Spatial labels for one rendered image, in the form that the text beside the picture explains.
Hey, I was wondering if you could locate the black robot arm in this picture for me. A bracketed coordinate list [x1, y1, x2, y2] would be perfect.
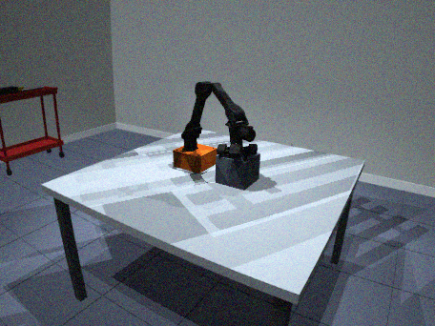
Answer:
[181, 81, 256, 158]

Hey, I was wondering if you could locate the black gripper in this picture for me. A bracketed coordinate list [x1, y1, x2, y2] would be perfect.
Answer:
[217, 137, 258, 162]

